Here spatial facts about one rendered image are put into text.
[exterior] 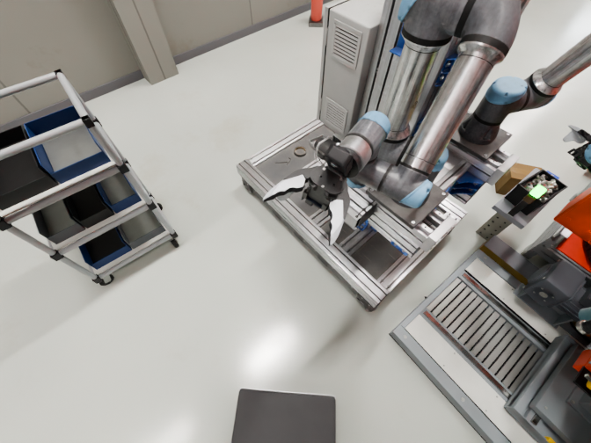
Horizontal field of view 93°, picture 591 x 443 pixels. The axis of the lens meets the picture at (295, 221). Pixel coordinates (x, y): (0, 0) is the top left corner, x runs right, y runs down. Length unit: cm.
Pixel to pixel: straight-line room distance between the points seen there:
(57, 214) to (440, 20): 171
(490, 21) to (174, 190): 202
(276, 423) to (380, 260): 93
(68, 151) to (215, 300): 103
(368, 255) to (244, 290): 77
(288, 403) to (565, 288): 135
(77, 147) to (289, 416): 143
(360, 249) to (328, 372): 68
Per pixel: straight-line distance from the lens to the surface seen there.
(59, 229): 174
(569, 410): 186
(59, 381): 207
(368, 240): 170
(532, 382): 186
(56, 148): 164
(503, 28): 77
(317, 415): 133
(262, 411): 134
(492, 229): 220
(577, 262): 215
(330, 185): 55
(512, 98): 138
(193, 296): 184
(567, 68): 141
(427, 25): 80
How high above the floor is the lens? 167
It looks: 58 degrees down
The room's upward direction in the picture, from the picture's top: straight up
